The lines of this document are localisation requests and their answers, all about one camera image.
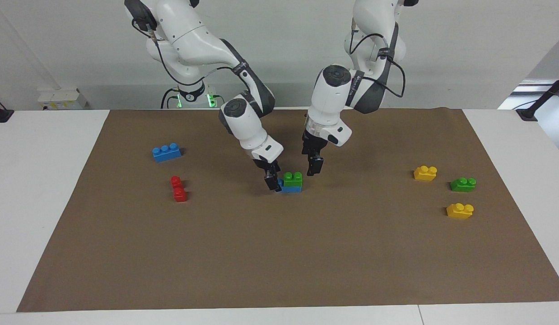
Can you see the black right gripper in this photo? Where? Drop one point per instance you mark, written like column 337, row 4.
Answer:
column 267, row 166

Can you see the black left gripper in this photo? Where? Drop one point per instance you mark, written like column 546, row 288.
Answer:
column 314, row 145

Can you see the green two-stud toy block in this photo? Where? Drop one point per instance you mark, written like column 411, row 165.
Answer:
column 463, row 185
column 293, row 179

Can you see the blue three-stud toy block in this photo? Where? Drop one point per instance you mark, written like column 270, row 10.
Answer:
column 166, row 153
column 292, row 189

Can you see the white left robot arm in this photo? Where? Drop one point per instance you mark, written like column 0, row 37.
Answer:
column 333, row 104

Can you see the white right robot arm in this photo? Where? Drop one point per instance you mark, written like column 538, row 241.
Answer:
column 202, row 45

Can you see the red one-stud toy block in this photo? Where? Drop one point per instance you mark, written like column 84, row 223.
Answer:
column 180, row 195
column 176, row 182

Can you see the yellow two-stud toy block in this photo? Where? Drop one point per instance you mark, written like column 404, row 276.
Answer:
column 460, row 211
column 425, row 174

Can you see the brown table mat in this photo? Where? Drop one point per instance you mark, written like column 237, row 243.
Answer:
column 279, row 253

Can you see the black angled stand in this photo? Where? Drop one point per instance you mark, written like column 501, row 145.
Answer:
column 539, row 99

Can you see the white wall power strip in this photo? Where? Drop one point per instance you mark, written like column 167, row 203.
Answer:
column 62, row 99

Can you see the black table clamp mount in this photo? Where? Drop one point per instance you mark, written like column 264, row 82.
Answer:
column 0, row 115

